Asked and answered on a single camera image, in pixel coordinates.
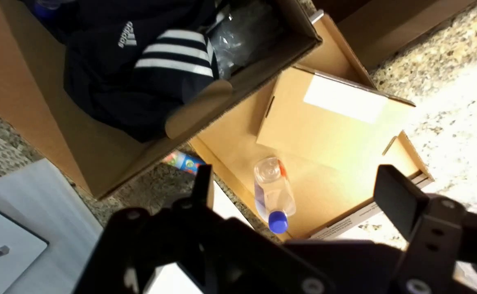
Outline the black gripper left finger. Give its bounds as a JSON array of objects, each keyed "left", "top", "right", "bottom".
[{"left": 192, "top": 165, "right": 213, "bottom": 208}]

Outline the small brown cardboard box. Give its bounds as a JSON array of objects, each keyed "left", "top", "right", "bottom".
[{"left": 257, "top": 67, "right": 416, "bottom": 169}]

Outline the white bigger storage box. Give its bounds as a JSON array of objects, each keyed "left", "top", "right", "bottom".
[{"left": 0, "top": 0, "right": 321, "bottom": 198}]

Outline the laptop on table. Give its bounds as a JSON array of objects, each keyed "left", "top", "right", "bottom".
[{"left": 0, "top": 161, "right": 102, "bottom": 294}]

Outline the Fiji water bottle blue cap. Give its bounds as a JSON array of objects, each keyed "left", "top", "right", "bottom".
[{"left": 252, "top": 156, "right": 298, "bottom": 236}]

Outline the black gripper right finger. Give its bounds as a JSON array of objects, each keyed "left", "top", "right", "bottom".
[{"left": 373, "top": 165, "right": 430, "bottom": 241}]

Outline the black striped Adidas clothing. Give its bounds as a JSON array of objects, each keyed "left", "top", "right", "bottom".
[{"left": 64, "top": 0, "right": 236, "bottom": 144}]

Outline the flat cardboard box lid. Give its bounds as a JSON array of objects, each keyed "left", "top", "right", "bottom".
[{"left": 192, "top": 17, "right": 427, "bottom": 239}]

